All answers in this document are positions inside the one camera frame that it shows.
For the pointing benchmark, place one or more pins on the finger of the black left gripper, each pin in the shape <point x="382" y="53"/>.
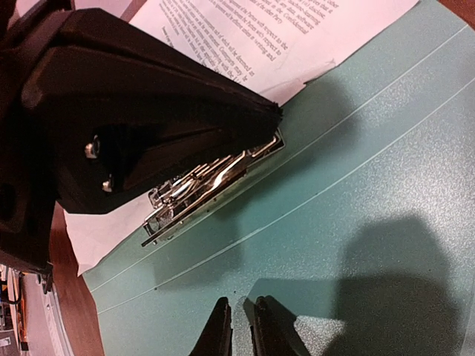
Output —
<point x="122" y="112"/>

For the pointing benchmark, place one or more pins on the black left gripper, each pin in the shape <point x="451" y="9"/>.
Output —
<point x="27" y="194"/>

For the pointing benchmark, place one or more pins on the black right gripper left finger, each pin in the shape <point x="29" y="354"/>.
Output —
<point x="216" y="336"/>

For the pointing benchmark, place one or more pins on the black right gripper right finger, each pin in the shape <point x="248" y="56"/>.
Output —
<point x="272" y="328"/>

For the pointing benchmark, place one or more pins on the metal folder clip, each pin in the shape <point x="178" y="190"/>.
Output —
<point x="177" y="201"/>

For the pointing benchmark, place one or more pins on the teal file folder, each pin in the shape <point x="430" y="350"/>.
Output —
<point x="360" y="231"/>

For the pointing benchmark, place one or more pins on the white printed text sheets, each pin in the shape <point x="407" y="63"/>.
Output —
<point x="271" y="47"/>

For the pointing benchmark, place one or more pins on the aluminium front rail frame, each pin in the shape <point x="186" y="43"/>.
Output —
<point x="45" y="330"/>

